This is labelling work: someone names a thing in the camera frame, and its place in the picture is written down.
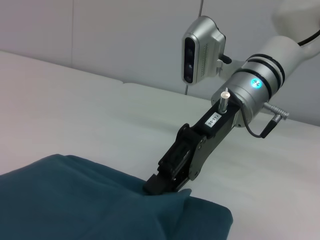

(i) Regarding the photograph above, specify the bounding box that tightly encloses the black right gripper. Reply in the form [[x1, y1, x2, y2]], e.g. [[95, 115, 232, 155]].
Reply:
[[143, 102, 241, 195]]

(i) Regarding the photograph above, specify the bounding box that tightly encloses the teal blue t-shirt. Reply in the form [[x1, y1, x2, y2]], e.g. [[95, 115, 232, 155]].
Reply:
[[0, 154, 234, 240]]

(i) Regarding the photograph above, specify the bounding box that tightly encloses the right gripper cable with plugs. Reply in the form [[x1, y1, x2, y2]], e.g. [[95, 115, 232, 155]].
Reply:
[[216, 87, 291, 138]]

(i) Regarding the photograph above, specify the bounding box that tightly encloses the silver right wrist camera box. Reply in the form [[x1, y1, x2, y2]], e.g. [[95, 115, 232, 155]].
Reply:
[[181, 16, 232, 86]]

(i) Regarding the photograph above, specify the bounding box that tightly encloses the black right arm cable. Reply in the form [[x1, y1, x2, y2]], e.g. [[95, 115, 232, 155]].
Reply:
[[296, 27, 320, 47]]

